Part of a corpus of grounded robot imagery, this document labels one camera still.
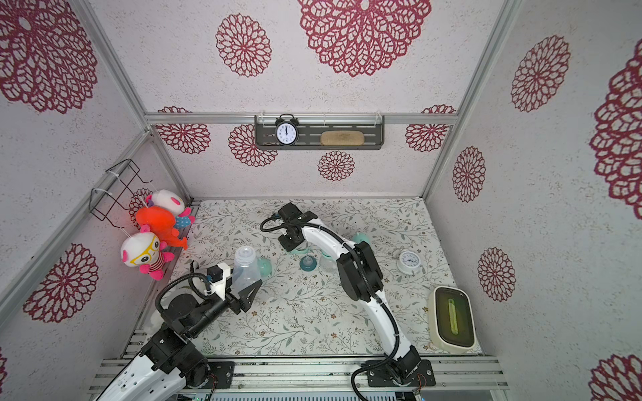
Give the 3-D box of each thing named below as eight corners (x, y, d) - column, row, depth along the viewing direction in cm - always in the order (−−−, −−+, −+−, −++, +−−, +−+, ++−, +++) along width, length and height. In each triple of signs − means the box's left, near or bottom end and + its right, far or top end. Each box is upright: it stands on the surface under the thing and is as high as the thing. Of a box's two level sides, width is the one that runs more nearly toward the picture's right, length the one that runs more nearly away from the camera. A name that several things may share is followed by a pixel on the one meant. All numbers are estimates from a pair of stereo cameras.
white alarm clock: (397, 275, 97) (400, 269, 94) (393, 253, 104) (395, 247, 100) (419, 275, 97) (423, 269, 94) (413, 253, 104) (416, 247, 100)
